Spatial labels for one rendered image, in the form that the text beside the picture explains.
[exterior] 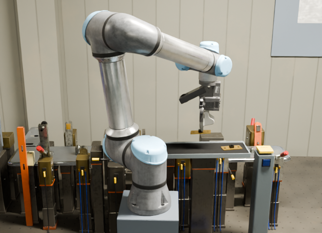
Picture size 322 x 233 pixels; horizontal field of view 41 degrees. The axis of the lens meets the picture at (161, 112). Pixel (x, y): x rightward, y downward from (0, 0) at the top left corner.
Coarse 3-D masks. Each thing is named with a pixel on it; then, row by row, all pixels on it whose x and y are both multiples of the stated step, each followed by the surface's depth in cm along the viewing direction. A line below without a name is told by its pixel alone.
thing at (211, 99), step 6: (204, 84) 169; (210, 84) 169; (216, 84) 170; (210, 90) 172; (216, 90) 171; (204, 96) 172; (210, 96) 172; (216, 96) 172; (204, 102) 172; (210, 102) 172; (216, 102) 172; (204, 108) 173; (210, 108) 173; (216, 108) 171
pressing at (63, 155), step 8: (16, 152) 215; (56, 152) 216; (64, 152) 216; (72, 152) 216; (88, 152) 216; (16, 160) 207; (56, 160) 207; (64, 160) 207; (72, 160) 207; (232, 160) 208; (240, 160) 209; (248, 160) 209; (288, 160) 210
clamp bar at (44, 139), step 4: (40, 124) 192; (44, 124) 193; (40, 128) 190; (44, 128) 191; (40, 132) 192; (44, 132) 192; (40, 136) 193; (44, 136) 193; (40, 140) 194; (44, 140) 194; (48, 140) 195; (40, 144) 195; (44, 144) 195; (48, 144) 195; (44, 148) 196; (48, 148) 196; (48, 152) 197; (48, 156) 198
